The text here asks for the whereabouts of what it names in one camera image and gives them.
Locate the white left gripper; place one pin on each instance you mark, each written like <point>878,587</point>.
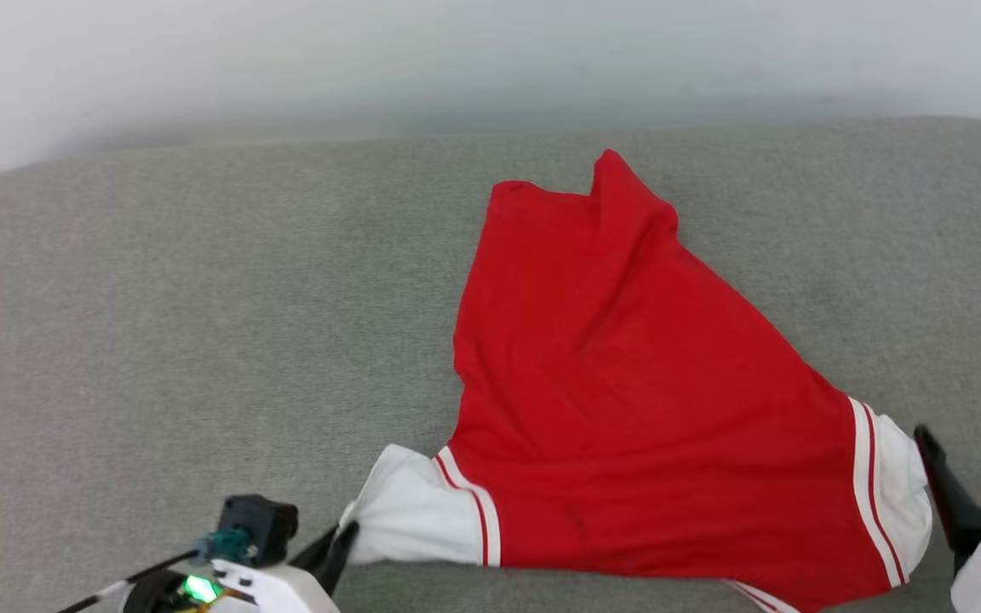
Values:
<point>286,592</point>

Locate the red white-sleeved shirt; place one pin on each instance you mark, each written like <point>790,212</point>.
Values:
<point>627,383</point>

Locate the grey fabric sofa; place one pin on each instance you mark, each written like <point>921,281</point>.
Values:
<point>201,340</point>

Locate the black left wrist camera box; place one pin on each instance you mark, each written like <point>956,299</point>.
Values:
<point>259,524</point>

